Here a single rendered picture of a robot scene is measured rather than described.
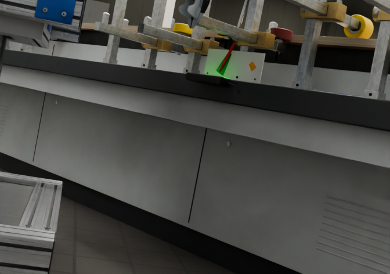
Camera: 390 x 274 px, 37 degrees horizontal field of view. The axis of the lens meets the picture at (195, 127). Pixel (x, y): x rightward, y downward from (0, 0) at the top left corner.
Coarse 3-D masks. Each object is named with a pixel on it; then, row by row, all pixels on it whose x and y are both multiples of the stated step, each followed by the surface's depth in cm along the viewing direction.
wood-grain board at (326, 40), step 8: (88, 24) 297; (136, 32) 270; (208, 32) 237; (216, 32) 233; (232, 40) 233; (296, 40) 206; (320, 40) 199; (328, 40) 197; (336, 40) 195; (344, 40) 192; (352, 40) 190; (360, 40) 188; (368, 40) 186; (376, 40) 184; (352, 48) 194; (360, 48) 191; (368, 48) 188
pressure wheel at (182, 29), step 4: (176, 24) 238; (180, 24) 237; (184, 24) 237; (176, 28) 238; (180, 28) 237; (184, 28) 237; (188, 28) 238; (192, 28) 239; (176, 32) 241; (180, 32) 238; (184, 32) 237; (188, 32) 238
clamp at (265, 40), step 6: (258, 36) 195; (264, 36) 193; (270, 36) 195; (240, 42) 200; (246, 42) 198; (258, 42) 195; (264, 42) 193; (270, 42) 195; (258, 48) 200; (264, 48) 196; (270, 48) 196
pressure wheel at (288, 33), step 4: (272, 28) 204; (276, 28) 203; (280, 28) 202; (272, 32) 204; (276, 32) 202; (280, 32) 202; (284, 32) 202; (288, 32) 203; (292, 32) 205; (276, 36) 202; (280, 36) 202; (284, 36) 202; (288, 36) 203; (276, 40) 205; (280, 40) 205; (284, 40) 207; (288, 40) 204; (276, 52) 206; (276, 56) 206; (276, 60) 206
